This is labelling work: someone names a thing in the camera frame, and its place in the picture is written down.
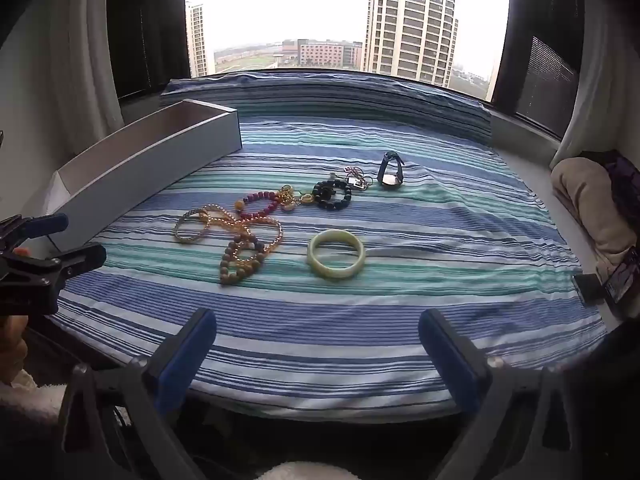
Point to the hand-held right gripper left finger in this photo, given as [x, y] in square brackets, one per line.
[187, 355]

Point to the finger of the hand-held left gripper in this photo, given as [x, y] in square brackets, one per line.
[75, 260]
[45, 225]

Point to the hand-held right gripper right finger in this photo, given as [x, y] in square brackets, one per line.
[450, 355]

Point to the long grey box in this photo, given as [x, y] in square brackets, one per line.
[150, 160]

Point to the pale green jade bangle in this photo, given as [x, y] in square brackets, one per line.
[320, 265]

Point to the person's left forearm white sleeve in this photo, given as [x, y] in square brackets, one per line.
[30, 400]

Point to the person's left hand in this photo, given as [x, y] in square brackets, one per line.
[11, 345]

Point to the blue green striped bedsheet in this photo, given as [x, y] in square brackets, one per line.
[350, 320]

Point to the small black case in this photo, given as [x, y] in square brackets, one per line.
[590, 287]

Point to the white curtain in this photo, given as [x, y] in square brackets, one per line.
[75, 60]
[605, 60]

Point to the white fleece garment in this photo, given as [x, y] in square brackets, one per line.
[310, 472]

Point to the smartphone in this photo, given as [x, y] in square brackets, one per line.
[622, 277]

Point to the beige pillow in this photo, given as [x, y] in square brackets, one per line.
[585, 200]

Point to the dark window screen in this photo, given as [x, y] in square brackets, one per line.
[145, 25]
[540, 60]

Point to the narrow high-rise building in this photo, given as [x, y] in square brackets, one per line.
[197, 40]

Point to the purple cloth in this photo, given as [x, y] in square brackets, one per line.
[625, 175]

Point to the low red brick building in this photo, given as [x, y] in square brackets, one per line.
[320, 54]

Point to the tall high-rise building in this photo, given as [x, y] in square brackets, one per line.
[410, 20]

